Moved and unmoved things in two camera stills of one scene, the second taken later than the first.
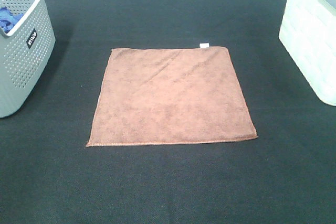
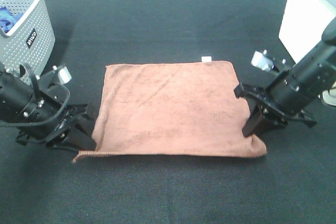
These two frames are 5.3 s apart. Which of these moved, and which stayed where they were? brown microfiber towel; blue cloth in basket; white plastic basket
Moved: brown microfiber towel
Stayed: blue cloth in basket; white plastic basket
